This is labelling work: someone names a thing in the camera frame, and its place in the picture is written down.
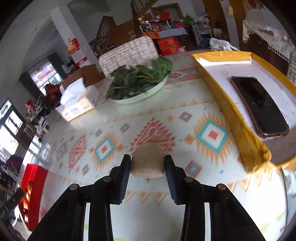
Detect red shallow box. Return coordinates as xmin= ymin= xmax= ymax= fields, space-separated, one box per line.
xmin=18 ymin=164 xmax=48 ymax=232

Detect yellow taped cardboard tray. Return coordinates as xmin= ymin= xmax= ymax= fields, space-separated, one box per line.
xmin=192 ymin=51 xmax=295 ymax=173

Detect black smartphone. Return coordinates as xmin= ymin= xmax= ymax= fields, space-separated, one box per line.
xmin=230 ymin=76 xmax=290 ymax=138

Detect white tissue box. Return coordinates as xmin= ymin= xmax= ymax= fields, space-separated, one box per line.
xmin=56 ymin=77 xmax=100 ymax=122

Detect brown covered chair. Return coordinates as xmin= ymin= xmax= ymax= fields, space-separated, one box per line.
xmin=61 ymin=64 xmax=105 ymax=89

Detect white oval plate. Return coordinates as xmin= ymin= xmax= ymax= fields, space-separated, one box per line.
xmin=108 ymin=75 xmax=169 ymax=105

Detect green leafy vegetables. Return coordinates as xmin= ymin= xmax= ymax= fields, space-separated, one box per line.
xmin=105 ymin=57 xmax=173 ymax=100

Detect patterned chair back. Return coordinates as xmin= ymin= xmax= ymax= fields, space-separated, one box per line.
xmin=98 ymin=36 xmax=159 ymax=77

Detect red wall calendar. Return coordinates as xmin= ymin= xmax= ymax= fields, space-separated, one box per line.
xmin=66 ymin=38 xmax=88 ymax=67

